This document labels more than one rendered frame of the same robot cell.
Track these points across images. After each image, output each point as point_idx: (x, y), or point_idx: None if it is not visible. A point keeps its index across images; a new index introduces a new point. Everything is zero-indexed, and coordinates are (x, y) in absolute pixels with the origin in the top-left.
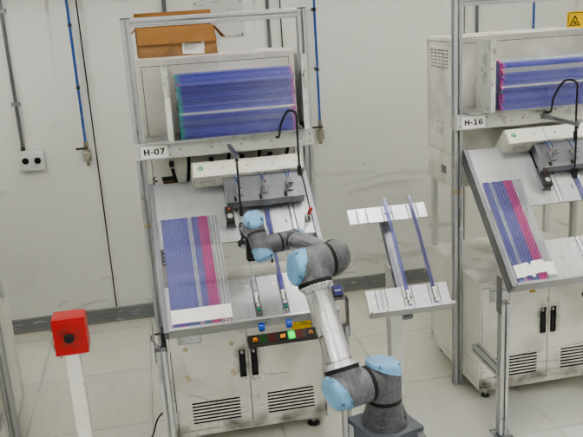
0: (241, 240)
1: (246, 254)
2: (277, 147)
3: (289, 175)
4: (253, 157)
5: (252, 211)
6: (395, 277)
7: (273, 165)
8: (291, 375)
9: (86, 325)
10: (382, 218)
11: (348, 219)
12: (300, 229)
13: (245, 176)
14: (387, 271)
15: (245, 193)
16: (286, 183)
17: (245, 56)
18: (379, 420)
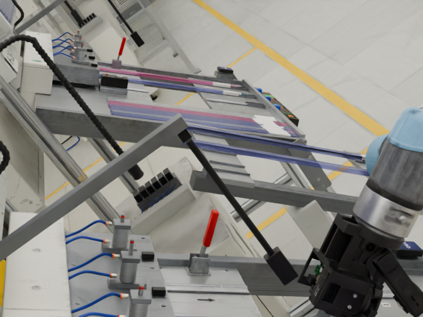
0: (379, 294)
1: (418, 296)
2: (4, 212)
3: (106, 221)
4: (5, 275)
5: (417, 109)
6: (338, 199)
7: (48, 249)
8: None
9: None
10: (229, 155)
11: (238, 184)
12: (379, 137)
13: (73, 309)
14: (313, 218)
15: (146, 316)
16: (113, 247)
17: None
18: None
